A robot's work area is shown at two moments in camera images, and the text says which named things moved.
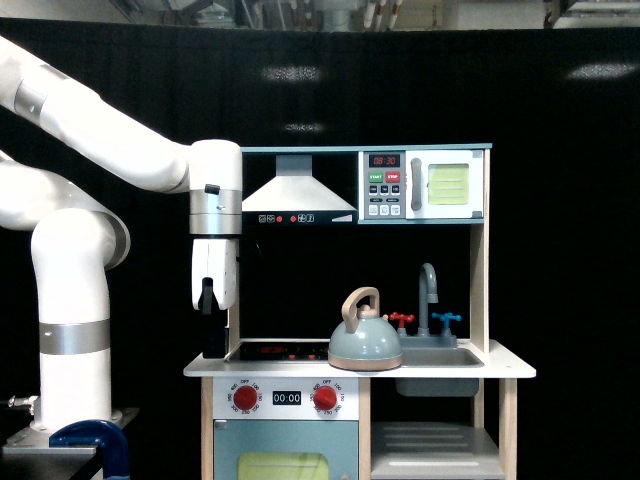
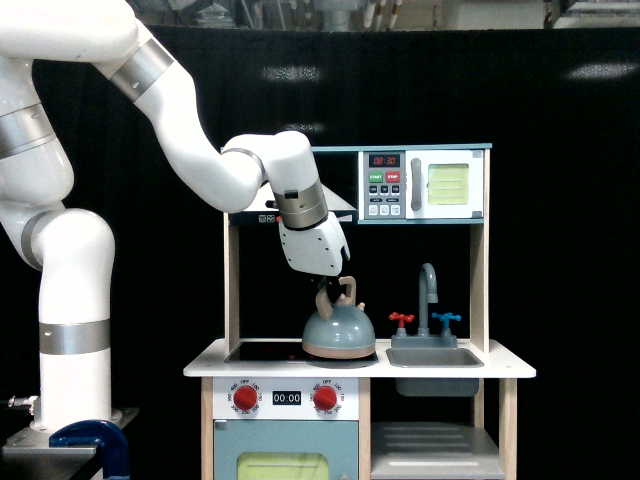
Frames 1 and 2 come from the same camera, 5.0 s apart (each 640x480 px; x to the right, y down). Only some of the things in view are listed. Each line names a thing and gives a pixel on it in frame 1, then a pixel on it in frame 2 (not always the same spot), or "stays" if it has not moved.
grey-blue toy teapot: (368, 341) → (342, 330)
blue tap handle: (447, 317) stays
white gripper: (215, 273) → (316, 249)
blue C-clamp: (109, 438) stays
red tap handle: (402, 318) stays
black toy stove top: (281, 351) stays
